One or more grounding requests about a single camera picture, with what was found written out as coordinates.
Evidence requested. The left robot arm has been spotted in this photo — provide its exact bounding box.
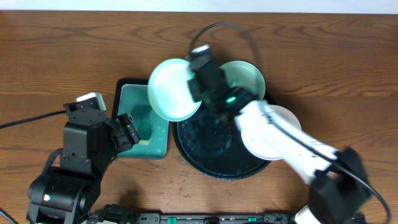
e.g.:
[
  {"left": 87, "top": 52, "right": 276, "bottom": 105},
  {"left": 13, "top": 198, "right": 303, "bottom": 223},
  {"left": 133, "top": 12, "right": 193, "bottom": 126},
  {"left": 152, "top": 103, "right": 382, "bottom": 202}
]
[{"left": 27, "top": 108, "right": 139, "bottom": 223}]

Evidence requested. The black rectangular water tray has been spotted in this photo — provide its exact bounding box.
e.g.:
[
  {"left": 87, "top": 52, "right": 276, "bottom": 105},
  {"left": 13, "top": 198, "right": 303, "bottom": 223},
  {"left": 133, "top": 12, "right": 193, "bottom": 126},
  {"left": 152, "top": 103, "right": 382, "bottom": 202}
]
[{"left": 112, "top": 78, "right": 169, "bottom": 159}]

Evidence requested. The green scrubbing sponge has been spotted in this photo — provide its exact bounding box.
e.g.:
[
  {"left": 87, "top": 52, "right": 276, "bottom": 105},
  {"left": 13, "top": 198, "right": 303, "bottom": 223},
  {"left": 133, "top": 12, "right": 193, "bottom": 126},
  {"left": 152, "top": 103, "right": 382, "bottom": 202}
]
[{"left": 131, "top": 105, "right": 153, "bottom": 144}]

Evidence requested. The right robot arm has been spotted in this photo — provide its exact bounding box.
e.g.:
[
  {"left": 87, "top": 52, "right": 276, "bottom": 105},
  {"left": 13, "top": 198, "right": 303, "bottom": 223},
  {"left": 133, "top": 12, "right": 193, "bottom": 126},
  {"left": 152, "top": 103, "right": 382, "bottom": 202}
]
[{"left": 188, "top": 55, "right": 371, "bottom": 223}]

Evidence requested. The round black tray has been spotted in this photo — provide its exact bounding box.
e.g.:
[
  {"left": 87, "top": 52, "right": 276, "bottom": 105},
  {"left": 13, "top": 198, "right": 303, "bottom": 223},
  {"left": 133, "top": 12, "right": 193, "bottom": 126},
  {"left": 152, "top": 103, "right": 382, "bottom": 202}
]
[{"left": 172, "top": 104, "right": 271, "bottom": 180}]

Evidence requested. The white plate with smears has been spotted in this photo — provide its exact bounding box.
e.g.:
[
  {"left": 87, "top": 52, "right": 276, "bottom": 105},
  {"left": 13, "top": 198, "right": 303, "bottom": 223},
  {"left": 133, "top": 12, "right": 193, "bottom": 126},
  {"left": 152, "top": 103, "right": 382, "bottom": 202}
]
[{"left": 241, "top": 105, "right": 302, "bottom": 161}]

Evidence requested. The mint plate with three smears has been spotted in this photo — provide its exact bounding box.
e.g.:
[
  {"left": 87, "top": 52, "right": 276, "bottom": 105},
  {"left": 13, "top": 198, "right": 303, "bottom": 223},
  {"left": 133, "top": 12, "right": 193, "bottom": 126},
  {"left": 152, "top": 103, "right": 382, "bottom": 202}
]
[{"left": 220, "top": 60, "right": 266, "bottom": 100}]

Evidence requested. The mint plate with one smear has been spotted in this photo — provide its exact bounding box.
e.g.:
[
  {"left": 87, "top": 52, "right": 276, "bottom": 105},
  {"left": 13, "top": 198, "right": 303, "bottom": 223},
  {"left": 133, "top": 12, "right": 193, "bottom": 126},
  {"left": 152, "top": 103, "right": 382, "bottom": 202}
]
[{"left": 147, "top": 58, "right": 201, "bottom": 122}]

